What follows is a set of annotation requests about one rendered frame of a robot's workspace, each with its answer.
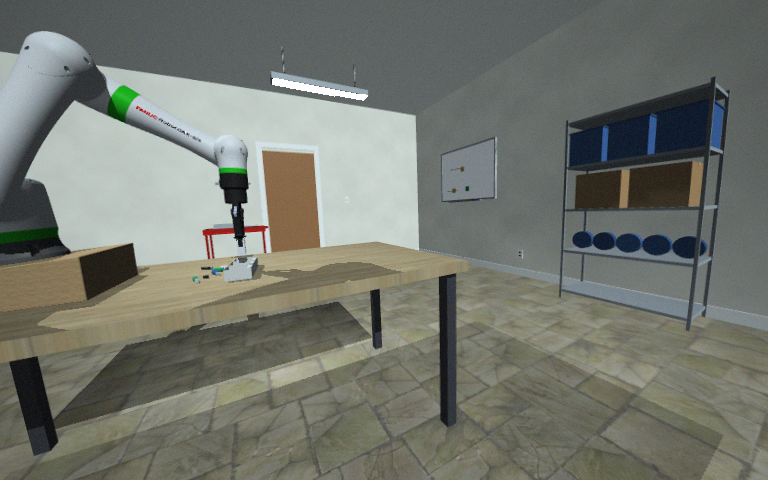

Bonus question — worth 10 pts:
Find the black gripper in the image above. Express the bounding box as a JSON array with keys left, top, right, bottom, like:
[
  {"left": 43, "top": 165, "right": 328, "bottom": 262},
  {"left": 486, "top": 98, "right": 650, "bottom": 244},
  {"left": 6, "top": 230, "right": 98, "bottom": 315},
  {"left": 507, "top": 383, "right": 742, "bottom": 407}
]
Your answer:
[{"left": 224, "top": 189, "right": 248, "bottom": 255}]

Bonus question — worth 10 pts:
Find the white three-compartment bin rack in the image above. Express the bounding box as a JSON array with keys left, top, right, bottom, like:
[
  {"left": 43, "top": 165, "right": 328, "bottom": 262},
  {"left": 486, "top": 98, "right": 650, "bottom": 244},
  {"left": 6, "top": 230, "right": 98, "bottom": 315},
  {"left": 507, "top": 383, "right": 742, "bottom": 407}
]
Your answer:
[{"left": 223, "top": 256, "right": 257, "bottom": 282}]

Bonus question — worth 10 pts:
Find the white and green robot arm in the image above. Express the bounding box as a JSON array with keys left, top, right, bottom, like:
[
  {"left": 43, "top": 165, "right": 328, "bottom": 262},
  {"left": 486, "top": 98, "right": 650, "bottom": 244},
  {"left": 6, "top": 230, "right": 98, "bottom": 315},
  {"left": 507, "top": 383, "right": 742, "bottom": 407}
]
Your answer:
[{"left": 0, "top": 31, "right": 250, "bottom": 265}]

